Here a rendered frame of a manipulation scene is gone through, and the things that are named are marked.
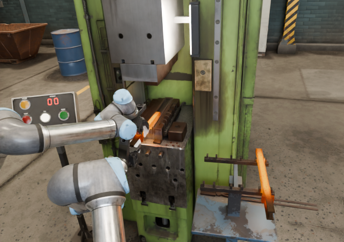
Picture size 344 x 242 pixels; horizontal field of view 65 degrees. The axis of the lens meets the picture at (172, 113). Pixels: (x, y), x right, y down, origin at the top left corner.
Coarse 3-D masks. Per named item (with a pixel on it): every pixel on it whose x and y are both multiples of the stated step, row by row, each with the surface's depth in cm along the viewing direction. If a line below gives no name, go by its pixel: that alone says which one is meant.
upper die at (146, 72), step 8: (176, 56) 171; (120, 64) 140; (128, 64) 139; (136, 64) 138; (144, 64) 137; (152, 64) 136; (160, 64) 141; (168, 64) 156; (128, 72) 141; (136, 72) 140; (144, 72) 139; (152, 72) 138; (160, 72) 142; (128, 80) 143; (136, 80) 142; (144, 80) 141; (152, 80) 140
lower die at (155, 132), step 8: (152, 104) 184; (160, 104) 179; (168, 104) 180; (144, 112) 174; (152, 112) 172; (160, 120) 161; (168, 120) 165; (152, 128) 153; (160, 128) 152; (152, 136) 156; (160, 136) 154
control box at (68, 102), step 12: (36, 96) 151; (48, 96) 151; (60, 96) 152; (72, 96) 153; (12, 108) 149; (24, 108) 149; (36, 108) 150; (48, 108) 151; (60, 108) 152; (72, 108) 152; (36, 120) 150; (48, 120) 150; (60, 120) 151; (72, 120) 152
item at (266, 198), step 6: (258, 150) 138; (258, 156) 134; (258, 162) 130; (264, 162) 129; (264, 168) 125; (264, 174) 121; (264, 180) 118; (264, 186) 115; (264, 192) 111; (270, 192) 111; (264, 198) 109; (270, 198) 107; (264, 204) 110; (270, 204) 104; (270, 210) 102; (270, 216) 102
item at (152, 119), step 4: (156, 112) 167; (152, 116) 162; (156, 116) 161; (148, 120) 157; (152, 120) 156; (152, 124) 155; (136, 136) 139; (140, 136) 138; (132, 140) 135; (136, 140) 135; (132, 144) 131
